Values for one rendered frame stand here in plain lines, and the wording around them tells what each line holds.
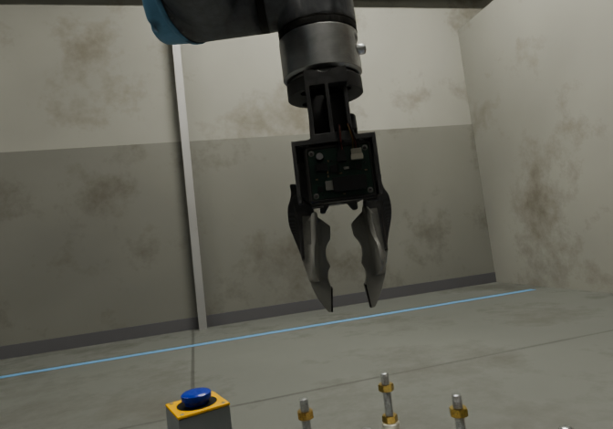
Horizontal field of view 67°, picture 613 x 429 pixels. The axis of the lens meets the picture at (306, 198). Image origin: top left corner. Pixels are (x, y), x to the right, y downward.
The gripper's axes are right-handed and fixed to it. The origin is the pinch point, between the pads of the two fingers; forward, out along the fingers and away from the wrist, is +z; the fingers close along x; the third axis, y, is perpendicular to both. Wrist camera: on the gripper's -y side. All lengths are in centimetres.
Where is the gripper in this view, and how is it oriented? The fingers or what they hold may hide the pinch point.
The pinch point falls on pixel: (348, 293)
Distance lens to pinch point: 45.6
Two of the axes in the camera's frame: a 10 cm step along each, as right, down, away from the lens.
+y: -0.4, -0.8, -10.0
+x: 9.9, -1.2, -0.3
